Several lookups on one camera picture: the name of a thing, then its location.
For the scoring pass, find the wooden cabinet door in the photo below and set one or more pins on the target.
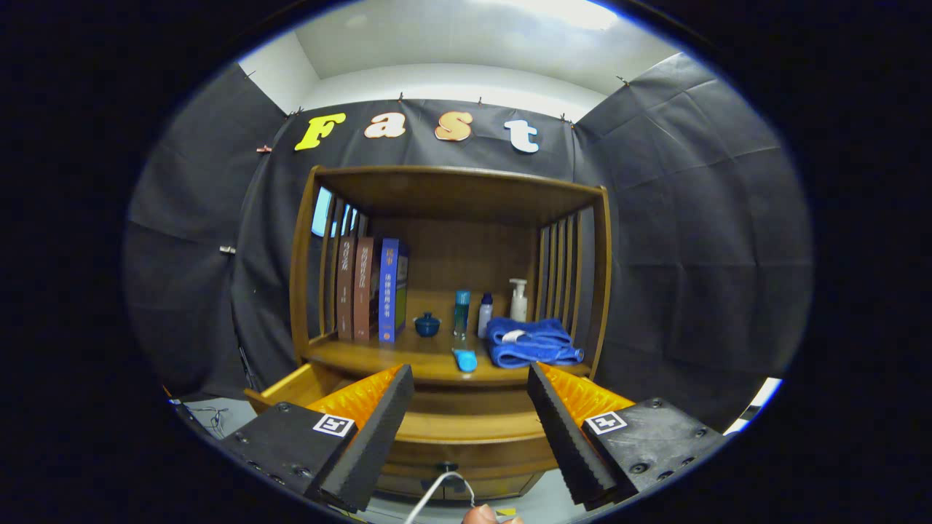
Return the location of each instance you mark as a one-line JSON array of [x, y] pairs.
[[502, 487], [408, 489]]

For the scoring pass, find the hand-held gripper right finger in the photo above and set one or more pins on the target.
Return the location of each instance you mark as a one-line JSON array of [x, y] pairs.
[[564, 440]]

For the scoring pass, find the teal bottle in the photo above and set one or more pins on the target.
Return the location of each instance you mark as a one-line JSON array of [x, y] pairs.
[[461, 316]]

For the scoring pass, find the light blue tube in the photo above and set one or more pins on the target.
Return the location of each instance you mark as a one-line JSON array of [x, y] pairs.
[[466, 361]]

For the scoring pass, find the wooden cabinet with shelf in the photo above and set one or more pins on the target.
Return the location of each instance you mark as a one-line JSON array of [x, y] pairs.
[[466, 247]]

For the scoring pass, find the wooden drawer with black knob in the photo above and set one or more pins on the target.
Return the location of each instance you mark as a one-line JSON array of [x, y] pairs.
[[480, 451]]

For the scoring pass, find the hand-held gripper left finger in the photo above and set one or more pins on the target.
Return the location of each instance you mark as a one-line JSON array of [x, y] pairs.
[[375, 447]]

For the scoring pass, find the wooden countertop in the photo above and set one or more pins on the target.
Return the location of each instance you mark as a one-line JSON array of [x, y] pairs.
[[408, 356]]

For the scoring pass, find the white pump bottle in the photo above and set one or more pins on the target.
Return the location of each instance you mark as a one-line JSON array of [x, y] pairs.
[[518, 306]]

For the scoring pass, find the blue book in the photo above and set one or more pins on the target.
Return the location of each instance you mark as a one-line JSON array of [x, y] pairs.
[[389, 291]]

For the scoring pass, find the black backdrop cloth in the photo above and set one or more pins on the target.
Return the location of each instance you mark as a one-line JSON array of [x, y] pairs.
[[692, 218]]

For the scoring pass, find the white bottle with blue cap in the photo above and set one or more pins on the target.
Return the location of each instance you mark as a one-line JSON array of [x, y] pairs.
[[485, 319]]

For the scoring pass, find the white panel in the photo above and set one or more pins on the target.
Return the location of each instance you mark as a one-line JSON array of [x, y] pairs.
[[761, 397]]

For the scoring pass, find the dark blue lidded teacup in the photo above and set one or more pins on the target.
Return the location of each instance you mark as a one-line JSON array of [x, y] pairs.
[[427, 325]]

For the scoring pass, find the folded blue towel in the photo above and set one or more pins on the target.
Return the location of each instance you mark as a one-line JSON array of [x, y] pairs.
[[539, 346]]

